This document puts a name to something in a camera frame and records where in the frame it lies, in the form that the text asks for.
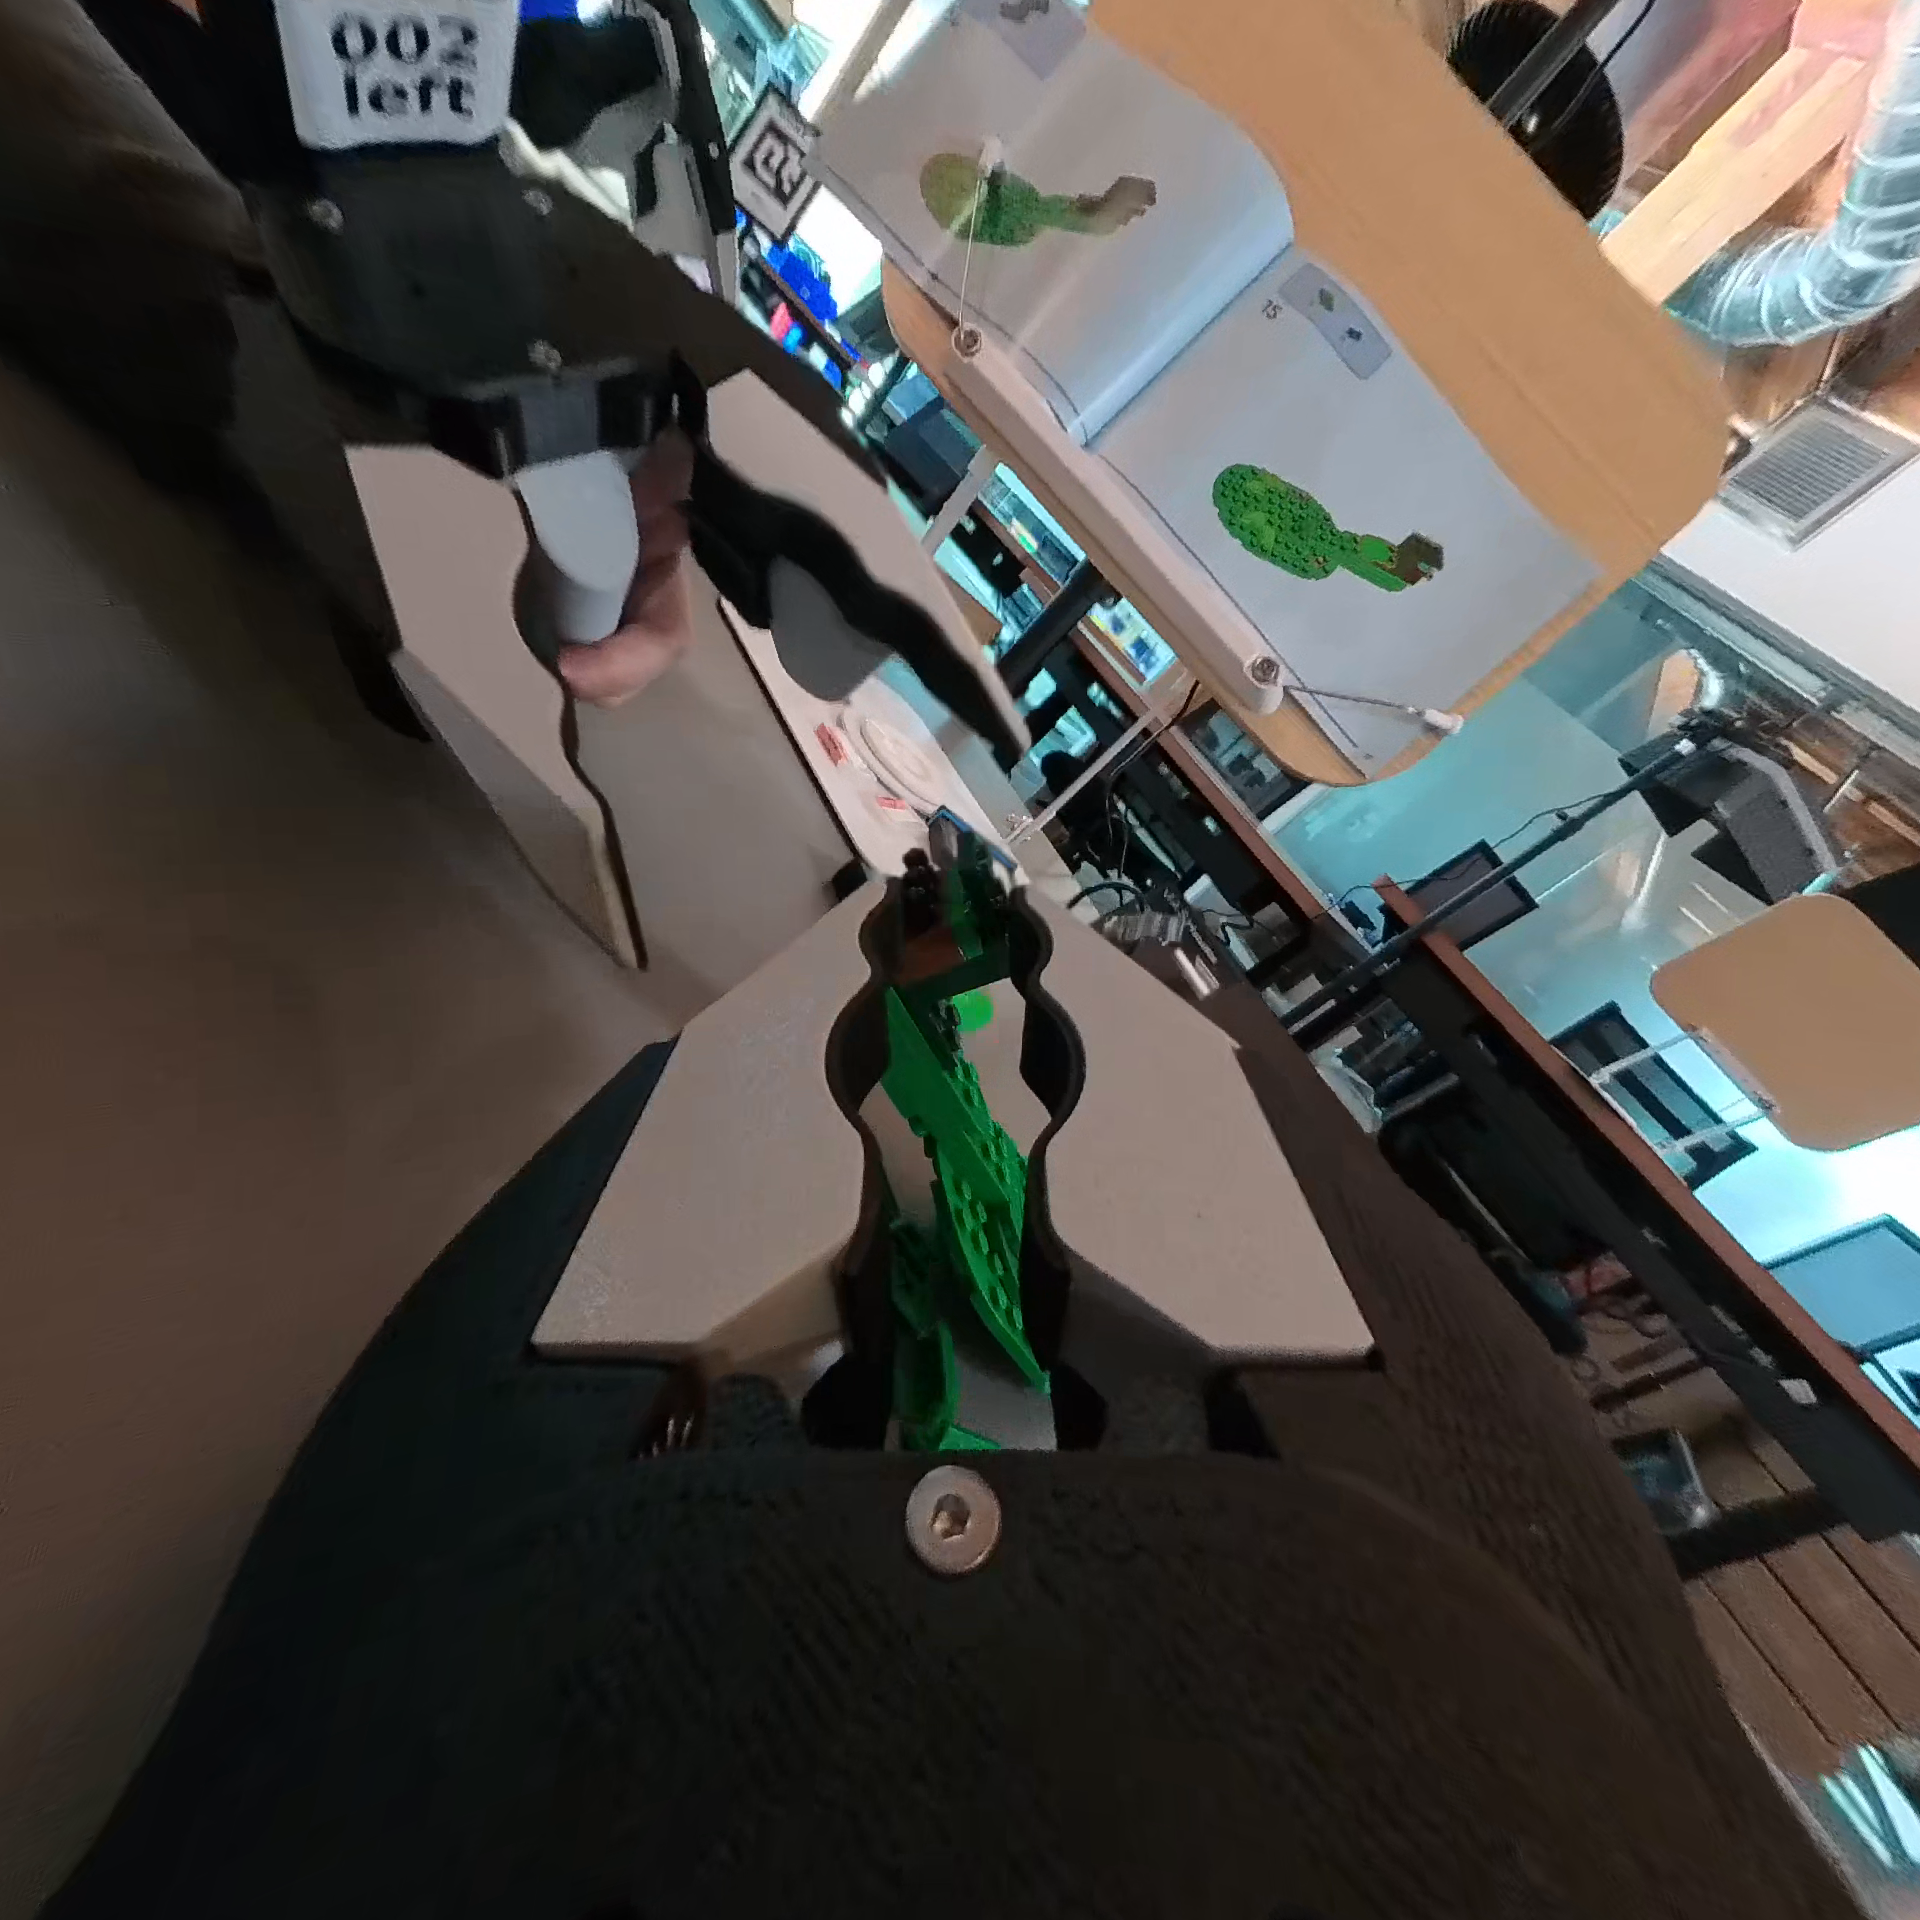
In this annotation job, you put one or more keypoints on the wall vent grille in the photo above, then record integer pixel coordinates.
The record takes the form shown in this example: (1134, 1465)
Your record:
(1822, 474)

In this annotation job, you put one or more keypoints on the silver flexible duct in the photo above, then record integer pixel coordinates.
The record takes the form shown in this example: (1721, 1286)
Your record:
(1798, 226)

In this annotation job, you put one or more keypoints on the bright green round brick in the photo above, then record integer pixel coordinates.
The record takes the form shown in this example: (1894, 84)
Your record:
(972, 1010)

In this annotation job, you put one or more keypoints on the white book stand ledge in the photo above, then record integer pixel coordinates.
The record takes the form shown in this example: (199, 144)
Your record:
(1110, 511)

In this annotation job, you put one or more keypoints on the open instruction booklet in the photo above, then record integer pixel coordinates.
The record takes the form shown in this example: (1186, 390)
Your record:
(1200, 326)

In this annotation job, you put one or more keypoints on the person's left forearm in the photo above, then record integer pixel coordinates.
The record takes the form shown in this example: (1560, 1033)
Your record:
(135, 226)

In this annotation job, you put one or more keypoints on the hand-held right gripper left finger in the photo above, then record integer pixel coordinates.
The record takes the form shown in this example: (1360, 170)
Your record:
(704, 1200)

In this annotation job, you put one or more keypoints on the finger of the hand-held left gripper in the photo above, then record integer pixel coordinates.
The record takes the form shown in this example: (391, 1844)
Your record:
(477, 661)
(839, 496)

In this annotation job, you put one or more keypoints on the idle gripper with printed tag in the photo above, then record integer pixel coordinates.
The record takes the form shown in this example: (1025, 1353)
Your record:
(768, 157)

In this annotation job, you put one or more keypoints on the white round disc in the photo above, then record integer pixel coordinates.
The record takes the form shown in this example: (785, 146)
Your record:
(899, 751)

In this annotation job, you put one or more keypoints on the wooden book stand board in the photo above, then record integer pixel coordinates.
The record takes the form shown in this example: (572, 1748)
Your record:
(1499, 197)

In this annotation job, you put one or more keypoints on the grey desk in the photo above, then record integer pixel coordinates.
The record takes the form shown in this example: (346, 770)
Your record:
(225, 1050)

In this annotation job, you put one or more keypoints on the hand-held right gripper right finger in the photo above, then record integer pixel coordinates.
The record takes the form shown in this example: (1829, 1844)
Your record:
(1200, 1200)

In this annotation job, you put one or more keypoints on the wooden table with dark frame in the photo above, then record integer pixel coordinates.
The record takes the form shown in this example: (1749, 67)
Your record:
(1650, 1142)

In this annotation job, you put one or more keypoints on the green brick leaf model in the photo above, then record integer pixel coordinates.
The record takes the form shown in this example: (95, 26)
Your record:
(972, 1183)

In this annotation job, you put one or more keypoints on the small wooden board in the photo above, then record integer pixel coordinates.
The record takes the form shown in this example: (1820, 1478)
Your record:
(1798, 1019)

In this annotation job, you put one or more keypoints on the person's left hand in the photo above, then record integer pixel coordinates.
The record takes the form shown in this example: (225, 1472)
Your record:
(662, 615)

